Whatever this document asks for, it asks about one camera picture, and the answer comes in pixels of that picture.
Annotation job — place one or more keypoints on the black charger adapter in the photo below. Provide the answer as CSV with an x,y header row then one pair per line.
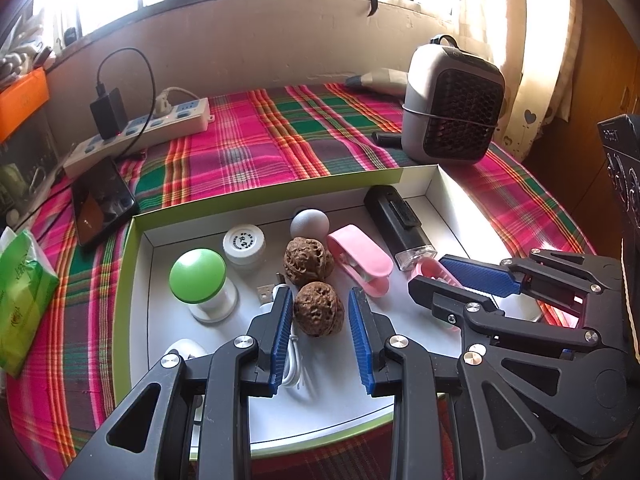
x,y
109,115

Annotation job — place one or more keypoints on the orange container lid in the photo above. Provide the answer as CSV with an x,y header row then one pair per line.
x,y
22,100

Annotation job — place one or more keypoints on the grey small heater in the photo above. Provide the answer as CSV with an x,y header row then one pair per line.
x,y
435,90

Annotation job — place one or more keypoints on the grey-white egg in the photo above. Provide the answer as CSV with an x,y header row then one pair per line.
x,y
309,222

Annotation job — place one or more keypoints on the green tissue pack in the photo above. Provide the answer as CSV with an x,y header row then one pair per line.
x,y
25,310

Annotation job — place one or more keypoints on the pink plastic clip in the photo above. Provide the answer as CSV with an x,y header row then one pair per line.
x,y
427,269
360,250

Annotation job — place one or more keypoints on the green mushroom-shaped toy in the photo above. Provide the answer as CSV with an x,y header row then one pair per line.
x,y
197,272

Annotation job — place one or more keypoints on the black heater plug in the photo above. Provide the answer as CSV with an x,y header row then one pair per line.
x,y
386,139

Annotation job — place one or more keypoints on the green-edged white cardboard box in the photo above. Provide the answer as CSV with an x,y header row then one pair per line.
x,y
320,410

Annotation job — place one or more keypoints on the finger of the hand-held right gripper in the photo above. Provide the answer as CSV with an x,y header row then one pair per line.
x,y
435,297
480,275

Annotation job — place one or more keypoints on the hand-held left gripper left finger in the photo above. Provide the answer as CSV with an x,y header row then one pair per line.
x,y
280,340

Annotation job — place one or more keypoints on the heart-print curtain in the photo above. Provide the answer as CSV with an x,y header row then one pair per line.
x,y
540,35

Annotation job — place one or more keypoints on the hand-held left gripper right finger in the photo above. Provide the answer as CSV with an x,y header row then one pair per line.
x,y
360,345

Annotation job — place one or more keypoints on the plaid tablecloth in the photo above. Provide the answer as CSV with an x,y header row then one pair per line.
x,y
300,125

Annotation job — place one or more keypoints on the white screw cap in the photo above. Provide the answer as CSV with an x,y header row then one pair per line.
x,y
243,240

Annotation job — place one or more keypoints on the white round panda toy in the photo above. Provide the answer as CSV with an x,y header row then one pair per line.
x,y
185,350

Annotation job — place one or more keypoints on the clear storage container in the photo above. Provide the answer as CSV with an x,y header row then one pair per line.
x,y
25,170

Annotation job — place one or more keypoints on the white power plug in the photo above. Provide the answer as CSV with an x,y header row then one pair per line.
x,y
165,105

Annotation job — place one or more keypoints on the brown walnut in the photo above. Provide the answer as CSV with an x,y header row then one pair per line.
x,y
307,257
317,307

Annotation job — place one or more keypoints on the black smartphone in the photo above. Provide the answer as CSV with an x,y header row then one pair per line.
x,y
100,200

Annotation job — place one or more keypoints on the black clear-tipped torch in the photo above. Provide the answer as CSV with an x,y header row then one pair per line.
x,y
395,220

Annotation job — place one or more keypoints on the white power strip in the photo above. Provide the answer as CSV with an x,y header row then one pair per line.
x,y
165,122

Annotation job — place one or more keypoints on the grey beige pouch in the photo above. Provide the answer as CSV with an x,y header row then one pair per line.
x,y
385,80

